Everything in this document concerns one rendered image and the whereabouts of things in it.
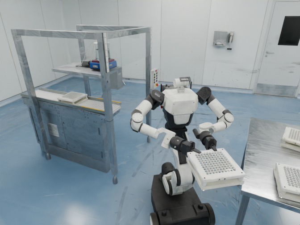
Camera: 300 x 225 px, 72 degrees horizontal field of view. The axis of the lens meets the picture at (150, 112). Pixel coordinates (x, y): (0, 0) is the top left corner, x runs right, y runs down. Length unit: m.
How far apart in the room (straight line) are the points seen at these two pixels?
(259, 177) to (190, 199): 0.90
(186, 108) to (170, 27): 4.19
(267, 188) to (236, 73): 4.46
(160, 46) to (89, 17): 2.21
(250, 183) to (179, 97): 0.76
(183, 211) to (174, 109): 0.99
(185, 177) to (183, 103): 0.61
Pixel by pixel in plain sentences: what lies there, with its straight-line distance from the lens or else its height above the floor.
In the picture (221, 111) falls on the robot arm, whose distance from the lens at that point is 1.74.
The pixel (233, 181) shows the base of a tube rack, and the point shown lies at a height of 1.02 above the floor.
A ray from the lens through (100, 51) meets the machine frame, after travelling 1.94.
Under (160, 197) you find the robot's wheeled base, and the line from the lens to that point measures 2.25.
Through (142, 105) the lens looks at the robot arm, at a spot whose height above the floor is 1.22.
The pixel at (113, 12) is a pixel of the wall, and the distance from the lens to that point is 6.22.
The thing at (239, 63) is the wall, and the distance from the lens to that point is 5.69.
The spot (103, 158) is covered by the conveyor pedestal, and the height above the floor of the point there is 0.24.
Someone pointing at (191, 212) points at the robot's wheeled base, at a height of 0.19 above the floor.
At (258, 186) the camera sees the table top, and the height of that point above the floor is 0.88.
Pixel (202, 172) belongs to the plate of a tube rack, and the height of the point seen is 1.06.
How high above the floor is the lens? 1.84
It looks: 25 degrees down
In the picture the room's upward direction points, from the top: straight up
